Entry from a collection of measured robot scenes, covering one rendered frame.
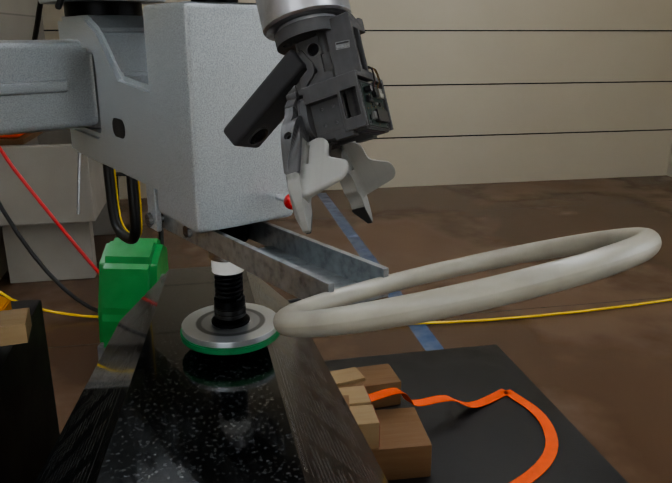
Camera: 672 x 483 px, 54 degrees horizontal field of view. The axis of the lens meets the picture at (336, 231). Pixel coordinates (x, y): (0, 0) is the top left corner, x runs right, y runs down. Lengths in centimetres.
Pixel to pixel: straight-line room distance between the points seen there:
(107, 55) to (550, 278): 125
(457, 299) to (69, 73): 137
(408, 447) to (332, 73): 182
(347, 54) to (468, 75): 603
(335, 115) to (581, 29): 657
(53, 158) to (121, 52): 248
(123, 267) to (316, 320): 234
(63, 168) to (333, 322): 349
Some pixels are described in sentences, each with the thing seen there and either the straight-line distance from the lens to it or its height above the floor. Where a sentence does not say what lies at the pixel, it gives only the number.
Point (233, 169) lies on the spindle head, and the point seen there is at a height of 122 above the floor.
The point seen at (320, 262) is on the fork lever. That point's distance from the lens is 121.
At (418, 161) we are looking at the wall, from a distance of 660.
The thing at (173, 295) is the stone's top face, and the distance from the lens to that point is 180.
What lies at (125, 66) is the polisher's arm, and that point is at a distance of 162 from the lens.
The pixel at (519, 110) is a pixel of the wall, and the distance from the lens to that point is 692.
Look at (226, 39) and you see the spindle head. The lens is 125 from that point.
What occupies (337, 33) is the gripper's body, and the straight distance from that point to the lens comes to 65.
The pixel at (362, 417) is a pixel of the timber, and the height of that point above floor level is 24.
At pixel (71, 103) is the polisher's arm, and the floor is 130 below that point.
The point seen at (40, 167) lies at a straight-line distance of 412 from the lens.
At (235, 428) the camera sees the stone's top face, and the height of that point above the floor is 80.
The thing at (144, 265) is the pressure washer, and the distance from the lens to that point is 298.
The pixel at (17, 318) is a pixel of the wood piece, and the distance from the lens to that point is 172.
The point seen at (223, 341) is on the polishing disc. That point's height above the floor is 86.
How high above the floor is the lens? 147
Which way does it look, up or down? 17 degrees down
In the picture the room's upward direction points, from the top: straight up
